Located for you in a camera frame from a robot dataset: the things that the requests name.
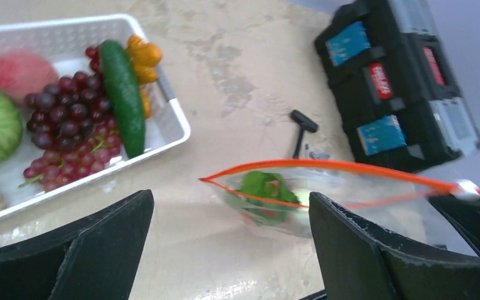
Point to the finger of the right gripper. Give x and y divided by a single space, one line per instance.
464 216

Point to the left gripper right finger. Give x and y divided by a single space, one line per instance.
360 259

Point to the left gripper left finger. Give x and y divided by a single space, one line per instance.
95 257

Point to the clear zip bag orange zipper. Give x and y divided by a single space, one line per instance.
395 200

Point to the green cucumber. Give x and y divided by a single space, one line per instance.
123 90

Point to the red grape bunch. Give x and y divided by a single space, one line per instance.
72 122

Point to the black rubber mallet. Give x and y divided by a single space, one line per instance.
305 124

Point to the black toolbox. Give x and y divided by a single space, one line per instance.
400 104

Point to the pink peach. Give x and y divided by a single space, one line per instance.
22 73

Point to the white perforated plastic basket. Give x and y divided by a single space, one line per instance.
63 43

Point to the adjustable wrench red handle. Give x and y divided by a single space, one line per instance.
310 153

